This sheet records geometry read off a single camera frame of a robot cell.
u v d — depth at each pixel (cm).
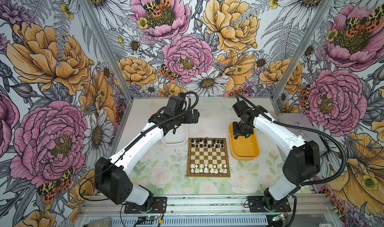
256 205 74
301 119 91
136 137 48
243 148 94
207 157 89
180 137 98
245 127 73
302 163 45
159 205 73
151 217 71
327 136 45
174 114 58
